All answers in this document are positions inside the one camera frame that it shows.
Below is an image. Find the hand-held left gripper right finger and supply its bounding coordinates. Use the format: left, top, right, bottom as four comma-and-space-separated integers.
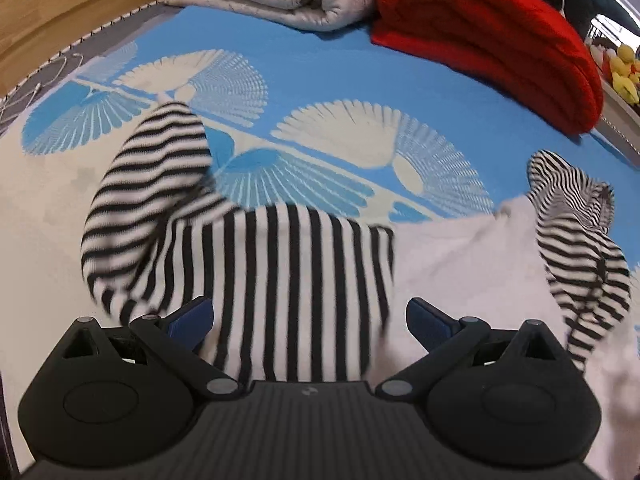
375, 297, 573, 401

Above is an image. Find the blue white patterned blanket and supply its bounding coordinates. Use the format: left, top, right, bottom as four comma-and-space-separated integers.
0, 5, 640, 478

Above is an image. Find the white windowsill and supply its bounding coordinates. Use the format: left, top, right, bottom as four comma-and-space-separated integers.
597, 80, 640, 156

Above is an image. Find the white garment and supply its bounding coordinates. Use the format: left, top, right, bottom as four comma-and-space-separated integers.
360, 197, 640, 473

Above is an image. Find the wooden headboard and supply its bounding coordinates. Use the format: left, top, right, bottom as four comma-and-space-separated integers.
0, 0, 173, 96

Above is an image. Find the folded red blanket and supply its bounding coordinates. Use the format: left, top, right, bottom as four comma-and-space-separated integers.
371, 0, 605, 135

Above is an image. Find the black white striped shirt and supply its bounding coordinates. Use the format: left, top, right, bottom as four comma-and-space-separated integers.
80, 101, 632, 383

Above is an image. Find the pile of yellow plush toys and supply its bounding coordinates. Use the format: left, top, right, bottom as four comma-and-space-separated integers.
590, 42, 640, 106

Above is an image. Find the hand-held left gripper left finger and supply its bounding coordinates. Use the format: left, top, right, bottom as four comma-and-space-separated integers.
62, 296, 246, 401

